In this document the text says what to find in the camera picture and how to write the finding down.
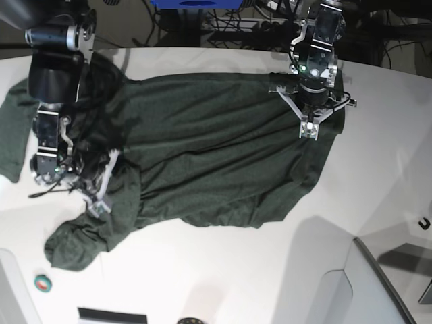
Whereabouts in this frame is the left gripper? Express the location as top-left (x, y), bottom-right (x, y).
top-left (268, 80), bottom-right (358, 123)

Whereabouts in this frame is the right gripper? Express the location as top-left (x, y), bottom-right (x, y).
top-left (33, 149), bottom-right (120, 203)

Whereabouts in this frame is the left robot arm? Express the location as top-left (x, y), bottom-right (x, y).
top-left (269, 1), bottom-right (357, 134)

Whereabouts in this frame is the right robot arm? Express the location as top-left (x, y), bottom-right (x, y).
top-left (25, 1), bottom-right (122, 205)

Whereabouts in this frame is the green red tape roll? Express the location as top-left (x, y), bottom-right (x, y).
top-left (34, 275), bottom-right (52, 293)

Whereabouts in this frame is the grey power strip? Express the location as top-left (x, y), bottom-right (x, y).
top-left (202, 16), bottom-right (286, 32)

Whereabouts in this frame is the black U-shaped hook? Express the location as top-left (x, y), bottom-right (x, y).
top-left (418, 217), bottom-right (431, 231)

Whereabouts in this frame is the small black round object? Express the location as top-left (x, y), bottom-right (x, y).
top-left (177, 317), bottom-right (205, 324)

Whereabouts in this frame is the blue plastic bin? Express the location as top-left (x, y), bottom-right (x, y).
top-left (151, 0), bottom-right (243, 9)

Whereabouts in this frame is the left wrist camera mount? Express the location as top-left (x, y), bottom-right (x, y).
top-left (299, 121), bottom-right (319, 141)

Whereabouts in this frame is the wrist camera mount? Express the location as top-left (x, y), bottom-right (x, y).
top-left (88, 196), bottom-right (112, 218)
top-left (299, 121), bottom-right (319, 141)

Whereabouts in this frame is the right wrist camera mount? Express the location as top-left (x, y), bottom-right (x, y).
top-left (88, 196), bottom-right (112, 218)

